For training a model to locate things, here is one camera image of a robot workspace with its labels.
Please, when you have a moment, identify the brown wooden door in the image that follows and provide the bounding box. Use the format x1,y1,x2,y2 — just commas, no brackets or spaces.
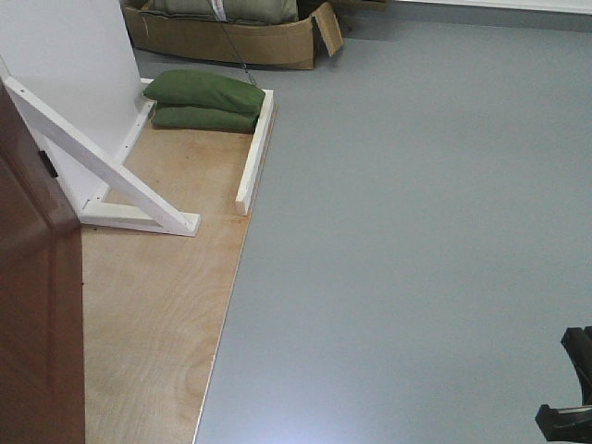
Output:
1,90,85,443

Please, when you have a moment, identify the plywood base board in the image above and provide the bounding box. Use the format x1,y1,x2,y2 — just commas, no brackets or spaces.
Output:
82,127,251,443

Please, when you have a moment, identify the lower green sandbag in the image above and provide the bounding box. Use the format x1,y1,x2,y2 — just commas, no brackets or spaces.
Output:
152,106,259,133

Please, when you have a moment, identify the green sandbag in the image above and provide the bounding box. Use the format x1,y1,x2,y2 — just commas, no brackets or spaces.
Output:
152,106,259,133
143,69,265,115

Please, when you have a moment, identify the near white triangular brace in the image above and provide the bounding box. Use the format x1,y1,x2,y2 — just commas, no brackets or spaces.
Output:
1,62,201,237

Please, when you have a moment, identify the open flat cardboard box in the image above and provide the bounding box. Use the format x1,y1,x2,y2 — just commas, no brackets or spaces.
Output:
121,1,344,70

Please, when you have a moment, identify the upper green sandbag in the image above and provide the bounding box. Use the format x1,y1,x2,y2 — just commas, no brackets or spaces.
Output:
143,69,265,115

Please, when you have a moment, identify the grey-green woven sack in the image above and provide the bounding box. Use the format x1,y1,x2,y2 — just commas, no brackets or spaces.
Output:
148,0,299,25

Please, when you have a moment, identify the white edge rail near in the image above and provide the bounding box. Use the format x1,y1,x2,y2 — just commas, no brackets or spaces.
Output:
235,90,276,216

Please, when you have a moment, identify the white wall panel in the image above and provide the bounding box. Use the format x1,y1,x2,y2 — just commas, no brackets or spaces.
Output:
0,0,156,214

